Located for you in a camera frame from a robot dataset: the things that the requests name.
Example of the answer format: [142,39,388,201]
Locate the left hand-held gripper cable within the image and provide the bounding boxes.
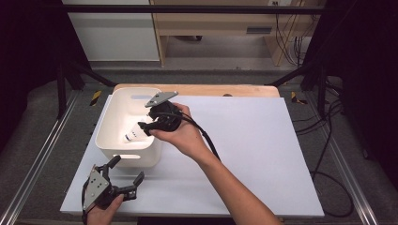
[81,182,95,225]

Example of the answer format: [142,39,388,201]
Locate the person's right hand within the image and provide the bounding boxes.
[149,102,211,162]

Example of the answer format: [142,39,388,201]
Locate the yellow black tape strip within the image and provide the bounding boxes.
[290,91,309,106]
[89,89,103,107]

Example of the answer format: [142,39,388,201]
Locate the black curtain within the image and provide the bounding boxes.
[0,0,92,151]
[308,0,398,182]

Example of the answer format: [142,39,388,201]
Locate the hand-held gripper cable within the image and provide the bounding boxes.
[156,112,222,162]
[81,182,95,225]

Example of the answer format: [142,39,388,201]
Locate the white plastic bin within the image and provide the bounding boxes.
[95,86,165,169]

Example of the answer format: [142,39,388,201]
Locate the light wooden desk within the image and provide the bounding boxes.
[149,0,328,68]

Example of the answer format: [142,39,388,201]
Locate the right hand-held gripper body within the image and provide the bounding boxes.
[144,91,184,132]

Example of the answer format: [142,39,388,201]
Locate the black horizontal frame bar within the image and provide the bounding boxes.
[59,4,329,15]

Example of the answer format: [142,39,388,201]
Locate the black frame post with brace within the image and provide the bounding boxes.
[266,60,328,118]
[55,59,116,120]

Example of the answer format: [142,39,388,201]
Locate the person's left hand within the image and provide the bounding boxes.
[86,194,125,225]

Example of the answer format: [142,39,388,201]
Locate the hanging black desk cables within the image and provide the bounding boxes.
[274,13,306,67]

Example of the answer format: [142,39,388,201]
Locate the white cabinet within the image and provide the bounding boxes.
[61,0,161,63]

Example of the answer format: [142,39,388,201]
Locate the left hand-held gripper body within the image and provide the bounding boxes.
[83,165,138,210]

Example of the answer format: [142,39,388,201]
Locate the black floor cable bundle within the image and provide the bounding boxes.
[294,78,345,176]

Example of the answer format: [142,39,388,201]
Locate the white foam board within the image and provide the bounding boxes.
[59,95,326,218]

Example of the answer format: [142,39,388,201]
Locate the right hand-held gripper cable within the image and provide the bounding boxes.
[156,112,222,162]

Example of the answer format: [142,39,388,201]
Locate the black looped floor cable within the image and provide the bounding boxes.
[311,170,356,218]

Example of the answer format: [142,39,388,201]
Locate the aluminium floor rail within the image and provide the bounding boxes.
[0,90,79,225]
[304,93,379,225]

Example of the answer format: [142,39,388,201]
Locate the wooden table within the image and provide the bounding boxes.
[112,82,281,98]

